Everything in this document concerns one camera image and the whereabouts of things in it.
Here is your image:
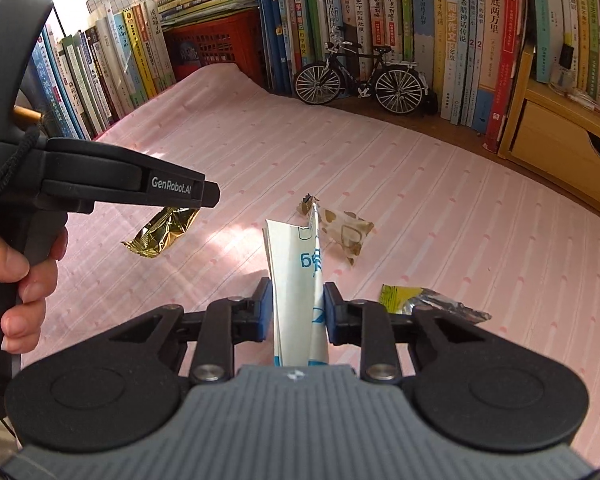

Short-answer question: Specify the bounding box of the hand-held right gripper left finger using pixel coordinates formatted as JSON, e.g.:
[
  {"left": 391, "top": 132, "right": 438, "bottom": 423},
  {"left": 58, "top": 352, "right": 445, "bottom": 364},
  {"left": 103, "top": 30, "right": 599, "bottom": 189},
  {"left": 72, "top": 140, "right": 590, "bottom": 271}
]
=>
[{"left": 112, "top": 277, "right": 274, "bottom": 387}]

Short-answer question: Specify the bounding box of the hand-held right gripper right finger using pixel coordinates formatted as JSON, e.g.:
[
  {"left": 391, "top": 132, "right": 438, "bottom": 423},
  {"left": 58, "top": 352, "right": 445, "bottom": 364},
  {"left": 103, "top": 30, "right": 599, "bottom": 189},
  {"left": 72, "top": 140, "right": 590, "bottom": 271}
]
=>
[{"left": 323, "top": 281, "right": 487, "bottom": 386}]

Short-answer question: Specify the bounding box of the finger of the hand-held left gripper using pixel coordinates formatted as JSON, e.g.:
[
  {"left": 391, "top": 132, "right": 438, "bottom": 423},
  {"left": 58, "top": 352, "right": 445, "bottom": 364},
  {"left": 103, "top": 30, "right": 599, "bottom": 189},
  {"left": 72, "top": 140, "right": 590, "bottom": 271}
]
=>
[{"left": 41, "top": 137, "right": 222, "bottom": 214}]

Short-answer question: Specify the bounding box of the white and blue paper packet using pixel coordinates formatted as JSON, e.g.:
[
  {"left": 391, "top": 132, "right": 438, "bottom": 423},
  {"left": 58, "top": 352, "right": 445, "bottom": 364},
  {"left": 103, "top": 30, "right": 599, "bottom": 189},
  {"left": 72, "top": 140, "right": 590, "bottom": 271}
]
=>
[{"left": 262, "top": 208, "right": 331, "bottom": 367}]

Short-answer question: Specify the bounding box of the gold snack wrapper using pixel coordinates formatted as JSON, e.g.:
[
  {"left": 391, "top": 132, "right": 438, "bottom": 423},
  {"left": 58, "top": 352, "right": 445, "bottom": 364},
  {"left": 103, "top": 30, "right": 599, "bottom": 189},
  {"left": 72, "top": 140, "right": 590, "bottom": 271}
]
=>
[{"left": 121, "top": 205, "right": 202, "bottom": 260}]

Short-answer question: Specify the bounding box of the person's left hand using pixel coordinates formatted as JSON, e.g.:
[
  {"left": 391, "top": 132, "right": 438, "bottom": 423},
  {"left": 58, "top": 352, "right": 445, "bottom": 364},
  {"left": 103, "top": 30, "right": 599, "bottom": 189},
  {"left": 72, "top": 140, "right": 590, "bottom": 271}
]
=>
[{"left": 0, "top": 224, "right": 69, "bottom": 357}]

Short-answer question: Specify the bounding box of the beige heart print wrapper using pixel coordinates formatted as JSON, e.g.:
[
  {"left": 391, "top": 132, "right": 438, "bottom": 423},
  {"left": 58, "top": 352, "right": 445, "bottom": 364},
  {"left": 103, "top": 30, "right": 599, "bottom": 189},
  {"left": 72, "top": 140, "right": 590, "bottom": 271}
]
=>
[{"left": 320, "top": 207, "right": 376, "bottom": 269}]

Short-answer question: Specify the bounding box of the yellow and silver wrapper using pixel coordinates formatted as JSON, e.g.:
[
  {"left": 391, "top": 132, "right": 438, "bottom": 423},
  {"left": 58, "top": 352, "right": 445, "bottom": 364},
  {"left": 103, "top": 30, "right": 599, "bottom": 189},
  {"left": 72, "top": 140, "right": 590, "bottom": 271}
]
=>
[{"left": 379, "top": 284, "right": 492, "bottom": 324}]

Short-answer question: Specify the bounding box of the pink striped tablecloth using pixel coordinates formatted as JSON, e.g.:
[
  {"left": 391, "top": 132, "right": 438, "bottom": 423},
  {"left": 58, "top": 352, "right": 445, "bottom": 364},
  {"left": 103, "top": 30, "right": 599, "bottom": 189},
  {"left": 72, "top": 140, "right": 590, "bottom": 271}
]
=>
[{"left": 22, "top": 62, "right": 600, "bottom": 463}]

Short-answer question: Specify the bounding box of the red plastic crate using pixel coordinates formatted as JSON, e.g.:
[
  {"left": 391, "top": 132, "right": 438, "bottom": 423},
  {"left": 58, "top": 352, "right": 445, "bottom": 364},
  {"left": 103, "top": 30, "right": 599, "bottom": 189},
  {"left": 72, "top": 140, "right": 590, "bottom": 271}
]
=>
[{"left": 164, "top": 9, "right": 265, "bottom": 87}]

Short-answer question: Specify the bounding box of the black model bicycle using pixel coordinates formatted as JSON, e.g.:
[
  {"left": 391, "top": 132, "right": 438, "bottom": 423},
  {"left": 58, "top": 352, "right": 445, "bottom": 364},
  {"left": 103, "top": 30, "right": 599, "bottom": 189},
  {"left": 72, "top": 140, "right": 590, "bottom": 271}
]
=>
[{"left": 294, "top": 30, "right": 439, "bottom": 117}]

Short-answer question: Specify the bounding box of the wooden drawer organizer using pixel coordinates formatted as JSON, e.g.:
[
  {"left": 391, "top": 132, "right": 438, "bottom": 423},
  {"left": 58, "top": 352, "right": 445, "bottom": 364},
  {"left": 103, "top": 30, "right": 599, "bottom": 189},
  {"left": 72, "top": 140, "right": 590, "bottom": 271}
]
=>
[{"left": 497, "top": 42, "right": 600, "bottom": 222}]

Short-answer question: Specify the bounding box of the small bottle with black cap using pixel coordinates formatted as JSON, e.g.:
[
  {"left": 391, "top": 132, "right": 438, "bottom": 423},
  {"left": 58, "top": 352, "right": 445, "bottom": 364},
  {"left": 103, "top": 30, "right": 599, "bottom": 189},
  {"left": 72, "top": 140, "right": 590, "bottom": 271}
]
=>
[{"left": 550, "top": 42, "right": 577, "bottom": 87}]

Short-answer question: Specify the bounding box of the pen with red pattern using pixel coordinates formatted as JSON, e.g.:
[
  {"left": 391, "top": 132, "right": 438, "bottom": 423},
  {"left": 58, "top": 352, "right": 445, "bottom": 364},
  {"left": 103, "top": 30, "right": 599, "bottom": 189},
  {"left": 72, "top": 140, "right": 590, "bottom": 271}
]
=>
[{"left": 570, "top": 91, "right": 600, "bottom": 123}]

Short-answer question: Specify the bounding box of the black wrist cord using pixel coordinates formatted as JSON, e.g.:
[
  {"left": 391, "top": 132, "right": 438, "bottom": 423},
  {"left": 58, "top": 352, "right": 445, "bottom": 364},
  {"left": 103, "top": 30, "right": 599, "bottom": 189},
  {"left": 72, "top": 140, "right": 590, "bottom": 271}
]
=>
[{"left": 0, "top": 124, "right": 48, "bottom": 213}]

